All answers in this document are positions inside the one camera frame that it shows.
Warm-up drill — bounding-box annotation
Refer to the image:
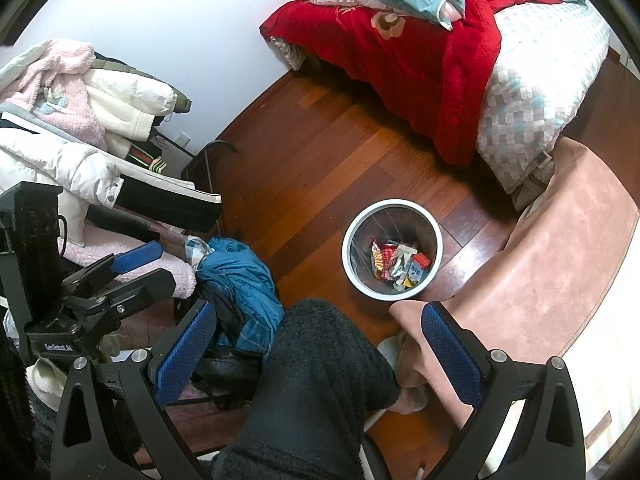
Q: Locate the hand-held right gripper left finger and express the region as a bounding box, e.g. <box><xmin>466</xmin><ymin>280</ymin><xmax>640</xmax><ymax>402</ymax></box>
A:
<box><xmin>50</xmin><ymin>299</ymin><xmax>218</xmax><ymax>480</ymax></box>

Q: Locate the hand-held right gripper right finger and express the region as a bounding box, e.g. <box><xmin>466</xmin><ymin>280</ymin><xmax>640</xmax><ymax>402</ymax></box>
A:
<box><xmin>421</xmin><ymin>301</ymin><xmax>587</xmax><ymax>480</ymax></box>

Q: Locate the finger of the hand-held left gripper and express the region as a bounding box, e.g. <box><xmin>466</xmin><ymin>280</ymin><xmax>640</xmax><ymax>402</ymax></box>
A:
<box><xmin>60</xmin><ymin>241</ymin><xmax>165</xmax><ymax>295</ymax></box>
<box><xmin>80</xmin><ymin>268</ymin><xmax>178</xmax><ymax>320</ymax></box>

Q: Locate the silver white wrapper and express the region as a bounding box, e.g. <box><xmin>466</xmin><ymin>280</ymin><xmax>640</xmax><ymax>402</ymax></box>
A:
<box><xmin>390</xmin><ymin>247</ymin><xmax>416</xmax><ymax>287</ymax></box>

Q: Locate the orange snack packet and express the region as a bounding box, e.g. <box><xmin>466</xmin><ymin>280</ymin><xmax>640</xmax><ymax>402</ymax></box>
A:
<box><xmin>370</xmin><ymin>241</ymin><xmax>390</xmax><ymax>280</ymax></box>

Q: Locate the white rimmed mesh trash bin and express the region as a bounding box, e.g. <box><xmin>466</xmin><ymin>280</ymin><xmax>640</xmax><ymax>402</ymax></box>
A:
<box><xmin>342</xmin><ymin>199</ymin><xmax>444</xmax><ymax>301</ymax></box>

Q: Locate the pink fluffy blanket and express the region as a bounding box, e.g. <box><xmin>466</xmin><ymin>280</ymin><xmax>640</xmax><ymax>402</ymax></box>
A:
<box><xmin>60</xmin><ymin>237</ymin><xmax>196</xmax><ymax>307</ymax></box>

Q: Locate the black leather bag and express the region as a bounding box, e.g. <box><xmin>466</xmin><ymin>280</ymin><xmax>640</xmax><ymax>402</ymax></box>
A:
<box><xmin>192</xmin><ymin>345</ymin><xmax>267</xmax><ymax>402</ymax></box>

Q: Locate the black garment with white trim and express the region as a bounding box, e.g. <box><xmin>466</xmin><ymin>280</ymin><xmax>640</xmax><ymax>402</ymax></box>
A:
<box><xmin>82</xmin><ymin>175</ymin><xmax>223</xmax><ymax>241</ymax></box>

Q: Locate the plaid shirt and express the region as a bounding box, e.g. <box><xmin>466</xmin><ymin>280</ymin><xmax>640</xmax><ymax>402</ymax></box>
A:
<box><xmin>184</xmin><ymin>237</ymin><xmax>211</xmax><ymax>266</ymax></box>

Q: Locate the white puffer jacket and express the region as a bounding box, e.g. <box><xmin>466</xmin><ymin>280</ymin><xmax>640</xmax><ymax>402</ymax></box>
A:
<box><xmin>0</xmin><ymin>127</ymin><xmax>124</xmax><ymax>261</ymax></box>

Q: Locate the blue jacket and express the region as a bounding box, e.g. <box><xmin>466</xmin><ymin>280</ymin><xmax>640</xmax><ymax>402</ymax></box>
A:
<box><xmin>197</xmin><ymin>237</ymin><xmax>286</xmax><ymax>356</ymax></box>

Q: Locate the striped knit garment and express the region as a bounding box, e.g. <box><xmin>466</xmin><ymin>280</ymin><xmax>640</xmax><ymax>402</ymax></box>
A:
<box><xmin>125</xmin><ymin>142</ymin><xmax>169</xmax><ymax>176</ymax></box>

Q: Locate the person's black fleece pant leg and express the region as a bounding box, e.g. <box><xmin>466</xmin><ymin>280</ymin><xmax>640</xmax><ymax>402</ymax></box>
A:
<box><xmin>210</xmin><ymin>299</ymin><xmax>401</xmax><ymax>480</ymax></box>

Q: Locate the pink fleece robe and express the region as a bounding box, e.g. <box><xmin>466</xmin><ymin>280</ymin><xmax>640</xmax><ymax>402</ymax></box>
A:
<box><xmin>10</xmin><ymin>39</ymin><xmax>108</xmax><ymax>151</ymax></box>

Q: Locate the cream puffer jacket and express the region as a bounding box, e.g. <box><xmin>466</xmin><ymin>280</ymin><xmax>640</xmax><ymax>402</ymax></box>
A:
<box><xmin>82</xmin><ymin>67</ymin><xmax>192</xmax><ymax>143</ymax></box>

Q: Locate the red blanket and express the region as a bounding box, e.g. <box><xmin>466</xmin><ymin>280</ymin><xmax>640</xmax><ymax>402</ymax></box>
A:
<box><xmin>260</xmin><ymin>0</ymin><xmax>566</xmax><ymax>167</ymax></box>

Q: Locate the checkered quilt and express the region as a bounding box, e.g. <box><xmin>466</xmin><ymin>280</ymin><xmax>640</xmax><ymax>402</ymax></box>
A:
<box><xmin>475</xmin><ymin>2</ymin><xmax>612</xmax><ymax>196</ymax></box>

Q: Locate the black metal chair frame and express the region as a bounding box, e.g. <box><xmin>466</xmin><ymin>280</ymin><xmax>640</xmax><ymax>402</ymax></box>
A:
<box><xmin>180</xmin><ymin>139</ymin><xmax>241</xmax><ymax>196</ymax></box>

